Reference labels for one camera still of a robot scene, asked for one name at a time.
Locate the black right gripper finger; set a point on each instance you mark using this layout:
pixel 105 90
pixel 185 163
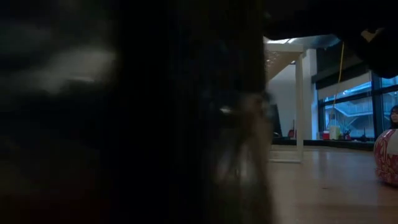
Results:
pixel 385 56

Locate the pink floral round candle tin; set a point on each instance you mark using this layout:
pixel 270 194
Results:
pixel 388 157

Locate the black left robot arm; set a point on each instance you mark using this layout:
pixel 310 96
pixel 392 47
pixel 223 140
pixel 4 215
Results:
pixel 124 124

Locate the white window blind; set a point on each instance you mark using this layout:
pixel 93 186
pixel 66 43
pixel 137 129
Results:
pixel 345 87

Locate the person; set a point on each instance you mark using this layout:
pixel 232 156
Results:
pixel 394 118

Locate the white perforated shelf riser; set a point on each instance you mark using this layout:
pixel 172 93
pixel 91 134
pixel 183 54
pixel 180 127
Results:
pixel 299 109

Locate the white container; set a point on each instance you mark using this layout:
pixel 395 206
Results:
pixel 334 132

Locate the red container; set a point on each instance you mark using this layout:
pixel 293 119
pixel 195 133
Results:
pixel 326 135

